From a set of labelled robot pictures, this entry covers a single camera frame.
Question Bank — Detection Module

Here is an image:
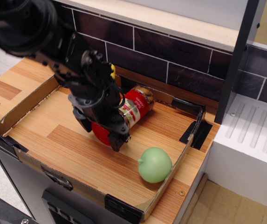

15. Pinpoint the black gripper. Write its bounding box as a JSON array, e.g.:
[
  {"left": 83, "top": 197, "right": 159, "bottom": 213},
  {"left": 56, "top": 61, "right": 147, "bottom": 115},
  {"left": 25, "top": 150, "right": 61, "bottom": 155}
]
[{"left": 68, "top": 79, "right": 130, "bottom": 152}]

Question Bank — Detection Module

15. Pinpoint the red lid spice bottle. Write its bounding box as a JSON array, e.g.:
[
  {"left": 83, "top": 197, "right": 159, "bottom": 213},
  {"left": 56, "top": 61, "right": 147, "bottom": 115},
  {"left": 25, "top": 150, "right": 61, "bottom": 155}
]
[{"left": 92, "top": 85, "right": 155, "bottom": 146}]

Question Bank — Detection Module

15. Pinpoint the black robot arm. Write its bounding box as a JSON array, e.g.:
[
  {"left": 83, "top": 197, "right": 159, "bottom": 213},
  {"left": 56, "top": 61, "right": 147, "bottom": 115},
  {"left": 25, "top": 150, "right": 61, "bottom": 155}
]
[{"left": 0, "top": 0, "right": 130, "bottom": 151}]

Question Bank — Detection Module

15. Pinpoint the cardboard fence with black tape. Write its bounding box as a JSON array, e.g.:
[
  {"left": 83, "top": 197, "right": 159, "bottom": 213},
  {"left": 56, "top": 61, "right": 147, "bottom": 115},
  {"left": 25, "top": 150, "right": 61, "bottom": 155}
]
[{"left": 0, "top": 77, "right": 219, "bottom": 224}]

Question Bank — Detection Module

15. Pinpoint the yellow toy bell pepper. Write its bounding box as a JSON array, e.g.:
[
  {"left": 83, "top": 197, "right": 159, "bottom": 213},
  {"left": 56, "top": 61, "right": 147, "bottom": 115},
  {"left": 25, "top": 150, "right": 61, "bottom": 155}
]
[{"left": 110, "top": 63, "right": 116, "bottom": 80}]

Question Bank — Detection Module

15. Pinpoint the green toy apple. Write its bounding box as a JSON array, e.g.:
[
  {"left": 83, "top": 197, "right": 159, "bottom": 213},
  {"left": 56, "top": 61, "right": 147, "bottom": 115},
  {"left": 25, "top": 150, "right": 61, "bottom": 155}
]
[{"left": 138, "top": 147, "right": 172, "bottom": 183}]

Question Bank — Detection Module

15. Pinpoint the grey kitchen cabinet front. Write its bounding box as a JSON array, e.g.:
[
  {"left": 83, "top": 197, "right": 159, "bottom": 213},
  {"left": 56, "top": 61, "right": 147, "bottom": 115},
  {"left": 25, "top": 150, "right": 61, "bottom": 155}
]
[{"left": 0, "top": 150, "right": 103, "bottom": 224}]

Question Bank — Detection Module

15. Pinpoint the black oven control panel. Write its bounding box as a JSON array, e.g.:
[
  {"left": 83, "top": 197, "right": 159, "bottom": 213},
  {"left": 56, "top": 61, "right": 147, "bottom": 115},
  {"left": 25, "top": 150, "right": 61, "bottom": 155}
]
[{"left": 41, "top": 189, "right": 101, "bottom": 224}]

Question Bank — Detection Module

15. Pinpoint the white toy sink drainboard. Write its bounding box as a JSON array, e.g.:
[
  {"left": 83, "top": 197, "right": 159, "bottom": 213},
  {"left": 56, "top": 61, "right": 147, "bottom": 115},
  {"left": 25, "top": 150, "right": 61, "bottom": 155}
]
[{"left": 205, "top": 94, "right": 267, "bottom": 206}]

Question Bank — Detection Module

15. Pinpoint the light wooden shelf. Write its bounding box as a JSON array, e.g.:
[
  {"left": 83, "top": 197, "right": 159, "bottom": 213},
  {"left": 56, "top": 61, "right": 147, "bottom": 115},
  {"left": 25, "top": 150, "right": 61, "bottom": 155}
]
[{"left": 59, "top": 0, "right": 239, "bottom": 52}]

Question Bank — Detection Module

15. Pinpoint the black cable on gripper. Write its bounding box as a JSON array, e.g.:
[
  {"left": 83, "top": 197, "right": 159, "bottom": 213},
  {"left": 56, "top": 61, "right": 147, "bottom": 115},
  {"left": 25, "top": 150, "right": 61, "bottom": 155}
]
[{"left": 86, "top": 83, "right": 126, "bottom": 110}]

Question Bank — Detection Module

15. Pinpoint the dark grey vertical post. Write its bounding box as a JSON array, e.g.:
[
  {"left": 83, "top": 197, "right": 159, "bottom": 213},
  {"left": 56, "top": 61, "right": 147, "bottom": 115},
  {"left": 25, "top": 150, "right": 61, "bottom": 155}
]
[{"left": 214, "top": 0, "right": 259, "bottom": 124}]

